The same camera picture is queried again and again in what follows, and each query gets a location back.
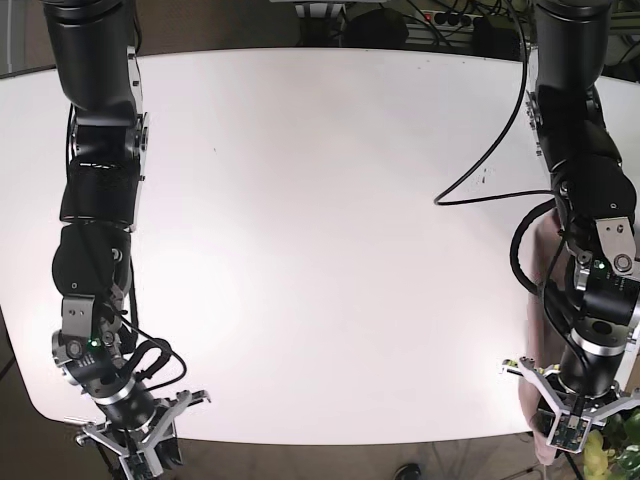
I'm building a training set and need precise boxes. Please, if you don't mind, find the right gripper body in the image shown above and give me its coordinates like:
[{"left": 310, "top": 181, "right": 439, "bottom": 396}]
[{"left": 52, "top": 331, "right": 211, "bottom": 479}]

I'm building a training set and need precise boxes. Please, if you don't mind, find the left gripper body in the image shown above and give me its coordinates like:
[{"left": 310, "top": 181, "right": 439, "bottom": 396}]
[{"left": 502, "top": 325, "right": 639, "bottom": 453}]

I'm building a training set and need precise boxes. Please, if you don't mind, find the dusty pink T-shirt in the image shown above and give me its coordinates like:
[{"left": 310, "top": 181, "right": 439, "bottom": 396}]
[{"left": 518, "top": 209, "right": 564, "bottom": 467}]

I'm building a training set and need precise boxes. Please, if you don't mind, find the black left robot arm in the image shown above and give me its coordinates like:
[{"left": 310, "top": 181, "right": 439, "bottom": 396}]
[{"left": 503, "top": 1, "right": 639, "bottom": 453}]

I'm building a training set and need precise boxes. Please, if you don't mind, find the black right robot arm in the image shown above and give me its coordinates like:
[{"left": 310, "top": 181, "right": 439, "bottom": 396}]
[{"left": 43, "top": 1, "right": 208, "bottom": 479}]

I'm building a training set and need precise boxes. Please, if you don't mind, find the green potted plant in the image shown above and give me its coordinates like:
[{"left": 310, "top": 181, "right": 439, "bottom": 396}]
[{"left": 582, "top": 408, "right": 639, "bottom": 480}]

